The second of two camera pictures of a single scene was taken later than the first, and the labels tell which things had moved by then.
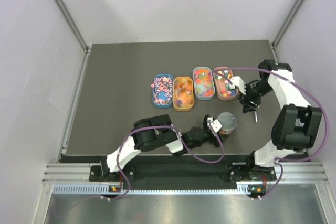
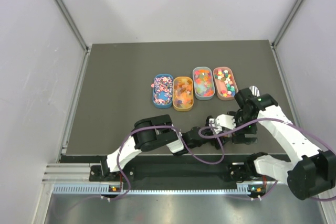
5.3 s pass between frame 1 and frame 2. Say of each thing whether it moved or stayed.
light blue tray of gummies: stayed
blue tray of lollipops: stayed
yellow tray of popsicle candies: stayed
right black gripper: moved
